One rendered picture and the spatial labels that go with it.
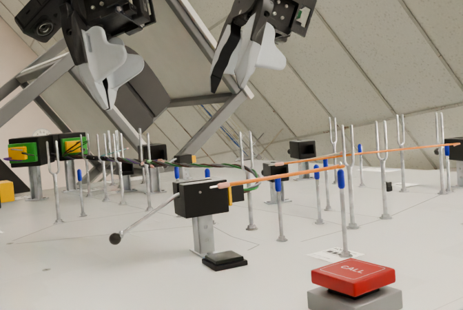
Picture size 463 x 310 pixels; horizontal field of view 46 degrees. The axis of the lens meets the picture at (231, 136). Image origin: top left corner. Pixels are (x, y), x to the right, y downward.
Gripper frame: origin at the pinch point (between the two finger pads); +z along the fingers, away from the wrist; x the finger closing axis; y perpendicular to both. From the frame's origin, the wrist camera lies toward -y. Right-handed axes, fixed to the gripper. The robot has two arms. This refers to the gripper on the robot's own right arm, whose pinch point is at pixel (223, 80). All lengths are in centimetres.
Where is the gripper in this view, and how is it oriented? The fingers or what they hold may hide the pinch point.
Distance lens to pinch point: 67.5
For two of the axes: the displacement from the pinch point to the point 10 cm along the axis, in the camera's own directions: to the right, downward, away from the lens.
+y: 8.5, 3.4, 4.0
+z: -3.2, 9.4, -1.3
